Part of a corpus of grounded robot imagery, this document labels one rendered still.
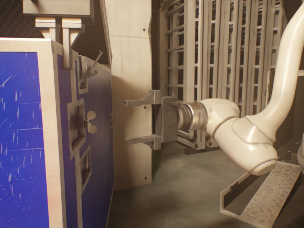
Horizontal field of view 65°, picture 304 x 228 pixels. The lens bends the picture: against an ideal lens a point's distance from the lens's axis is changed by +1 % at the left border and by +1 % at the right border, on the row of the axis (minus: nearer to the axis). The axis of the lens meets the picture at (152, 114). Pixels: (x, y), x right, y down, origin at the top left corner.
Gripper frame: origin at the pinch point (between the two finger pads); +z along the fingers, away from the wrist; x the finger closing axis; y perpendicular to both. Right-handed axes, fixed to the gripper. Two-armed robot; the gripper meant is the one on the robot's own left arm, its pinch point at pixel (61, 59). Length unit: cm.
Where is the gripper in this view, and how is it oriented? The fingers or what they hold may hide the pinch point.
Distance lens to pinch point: 54.1
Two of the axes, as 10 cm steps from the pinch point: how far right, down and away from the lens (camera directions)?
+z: 0.2, 10.0, -0.3
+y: 0.8, -0.3, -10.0
